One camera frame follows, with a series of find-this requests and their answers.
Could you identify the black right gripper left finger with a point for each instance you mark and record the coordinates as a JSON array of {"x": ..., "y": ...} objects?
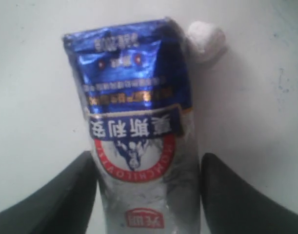
[{"x": 63, "y": 206}]

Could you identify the blue white salt packet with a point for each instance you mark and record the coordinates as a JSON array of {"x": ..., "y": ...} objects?
[{"x": 135, "y": 93}]

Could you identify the white crumpled piece behind packet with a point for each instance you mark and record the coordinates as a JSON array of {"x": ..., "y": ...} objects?
[{"x": 205, "y": 41}]

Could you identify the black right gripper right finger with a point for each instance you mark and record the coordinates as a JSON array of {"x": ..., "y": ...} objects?
[{"x": 233, "y": 206}]

